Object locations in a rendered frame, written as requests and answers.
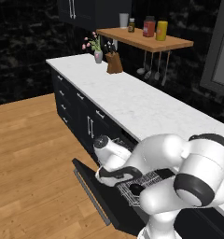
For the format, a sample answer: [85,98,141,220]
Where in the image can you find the black dishwasher door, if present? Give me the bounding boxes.
[71,157,149,237]

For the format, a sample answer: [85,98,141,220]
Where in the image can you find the hanging silver long tool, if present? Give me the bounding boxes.
[161,50,172,88]

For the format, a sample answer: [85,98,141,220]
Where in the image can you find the wire dishwasher rack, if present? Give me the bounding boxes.
[116,168,175,208]

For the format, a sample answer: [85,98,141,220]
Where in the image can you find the hanging silver ladle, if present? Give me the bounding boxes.
[135,50,148,76]

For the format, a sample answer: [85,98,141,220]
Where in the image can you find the dark wall cupboard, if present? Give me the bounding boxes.
[56,0,133,31]

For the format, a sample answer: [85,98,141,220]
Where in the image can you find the red jar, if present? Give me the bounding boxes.
[142,15,157,38]

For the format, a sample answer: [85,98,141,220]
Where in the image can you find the grey dishwasher door handle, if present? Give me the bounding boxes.
[73,168,112,227]

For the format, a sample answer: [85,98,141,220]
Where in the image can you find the small brown jar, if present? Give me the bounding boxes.
[127,17,136,34]

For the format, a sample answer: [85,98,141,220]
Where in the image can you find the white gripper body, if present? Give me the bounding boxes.
[95,167,124,188]

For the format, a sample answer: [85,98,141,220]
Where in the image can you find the grey window frame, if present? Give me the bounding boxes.
[199,0,224,100]

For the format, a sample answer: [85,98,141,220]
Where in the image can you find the dark drawer front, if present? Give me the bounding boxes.
[92,104,122,134]
[54,97,77,120]
[52,83,77,106]
[50,68,76,92]
[56,111,77,139]
[74,88,95,110]

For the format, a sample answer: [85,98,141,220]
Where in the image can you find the white cup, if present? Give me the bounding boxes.
[119,12,130,30]

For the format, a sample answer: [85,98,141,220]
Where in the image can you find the dark cupboard door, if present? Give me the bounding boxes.
[89,115,120,162]
[75,102,91,152]

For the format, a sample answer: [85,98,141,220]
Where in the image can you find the wooden knife block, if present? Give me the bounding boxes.
[104,40,124,75]

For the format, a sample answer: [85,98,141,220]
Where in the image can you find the dark base cupboard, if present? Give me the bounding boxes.
[174,205,224,239]

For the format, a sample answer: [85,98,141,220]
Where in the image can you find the hanging silver spoon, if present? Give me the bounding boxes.
[153,50,163,82]

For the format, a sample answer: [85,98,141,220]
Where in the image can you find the hanging silver spatula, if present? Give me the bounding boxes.
[144,51,155,80]

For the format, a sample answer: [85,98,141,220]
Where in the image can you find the pink flowers in vase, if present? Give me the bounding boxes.
[81,30,105,64]

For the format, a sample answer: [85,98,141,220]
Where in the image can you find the yellow jar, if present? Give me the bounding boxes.
[155,20,169,42]

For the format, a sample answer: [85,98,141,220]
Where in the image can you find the wooden wall shelf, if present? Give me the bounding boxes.
[95,26,195,53]

